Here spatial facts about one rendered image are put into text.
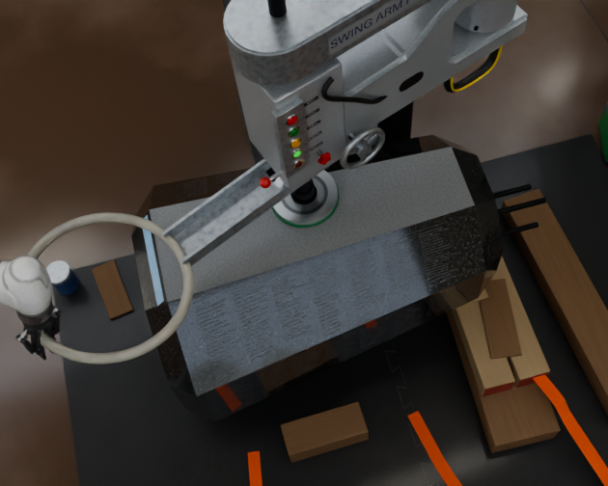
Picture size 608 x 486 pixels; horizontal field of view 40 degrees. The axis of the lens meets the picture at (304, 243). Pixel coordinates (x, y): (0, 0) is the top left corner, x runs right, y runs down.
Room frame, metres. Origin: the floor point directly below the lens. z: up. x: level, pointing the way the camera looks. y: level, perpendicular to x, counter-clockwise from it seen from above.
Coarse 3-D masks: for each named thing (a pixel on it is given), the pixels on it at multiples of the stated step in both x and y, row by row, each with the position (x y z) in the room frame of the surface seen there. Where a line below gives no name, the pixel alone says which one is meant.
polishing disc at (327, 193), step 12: (276, 180) 1.39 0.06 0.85; (324, 180) 1.36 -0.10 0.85; (324, 192) 1.32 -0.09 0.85; (336, 192) 1.31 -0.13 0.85; (276, 204) 1.30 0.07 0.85; (288, 204) 1.30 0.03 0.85; (312, 204) 1.28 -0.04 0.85; (324, 204) 1.28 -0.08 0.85; (288, 216) 1.26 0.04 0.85; (300, 216) 1.25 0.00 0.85; (312, 216) 1.24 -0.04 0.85; (324, 216) 1.24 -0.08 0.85
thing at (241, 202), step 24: (264, 168) 1.33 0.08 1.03; (240, 192) 1.28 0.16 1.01; (264, 192) 1.26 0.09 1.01; (288, 192) 1.24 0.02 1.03; (192, 216) 1.22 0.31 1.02; (216, 216) 1.22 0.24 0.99; (240, 216) 1.18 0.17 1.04; (192, 240) 1.16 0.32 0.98; (216, 240) 1.13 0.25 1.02; (192, 264) 1.09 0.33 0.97
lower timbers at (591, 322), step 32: (512, 224) 1.47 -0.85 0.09; (544, 224) 1.44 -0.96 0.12; (544, 256) 1.29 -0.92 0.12; (576, 256) 1.27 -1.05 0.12; (544, 288) 1.18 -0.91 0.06; (576, 288) 1.14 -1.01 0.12; (576, 320) 1.02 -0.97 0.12; (576, 352) 0.92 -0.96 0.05; (480, 416) 0.74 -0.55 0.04; (512, 416) 0.69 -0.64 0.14; (544, 416) 0.68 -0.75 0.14
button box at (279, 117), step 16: (272, 112) 1.19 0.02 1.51; (288, 112) 1.18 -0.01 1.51; (304, 112) 1.20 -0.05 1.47; (288, 128) 1.18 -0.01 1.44; (304, 128) 1.20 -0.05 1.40; (288, 144) 1.18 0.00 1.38; (304, 144) 1.20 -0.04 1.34; (288, 160) 1.17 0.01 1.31; (304, 160) 1.19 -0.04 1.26; (288, 176) 1.17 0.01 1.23
